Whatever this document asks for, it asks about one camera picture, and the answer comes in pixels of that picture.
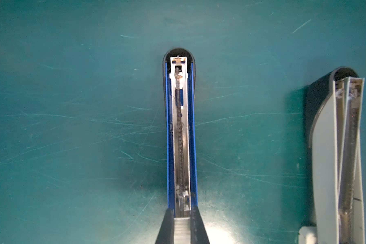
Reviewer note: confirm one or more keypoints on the red white staple box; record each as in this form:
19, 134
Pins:
307, 235

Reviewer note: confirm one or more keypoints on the silver staple strip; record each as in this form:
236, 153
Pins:
182, 231

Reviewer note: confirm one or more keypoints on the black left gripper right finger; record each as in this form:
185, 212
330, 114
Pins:
197, 228

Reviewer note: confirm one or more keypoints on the beige black stapler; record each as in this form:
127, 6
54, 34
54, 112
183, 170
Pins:
333, 113

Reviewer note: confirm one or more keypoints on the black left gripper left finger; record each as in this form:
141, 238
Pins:
166, 232

